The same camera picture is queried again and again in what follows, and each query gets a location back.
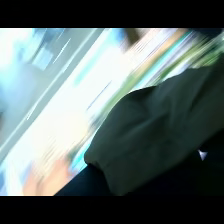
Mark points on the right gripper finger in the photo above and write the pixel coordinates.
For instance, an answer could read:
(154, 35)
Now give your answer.
(85, 185)

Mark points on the dark green garment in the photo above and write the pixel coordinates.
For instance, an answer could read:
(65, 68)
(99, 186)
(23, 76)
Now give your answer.
(156, 133)

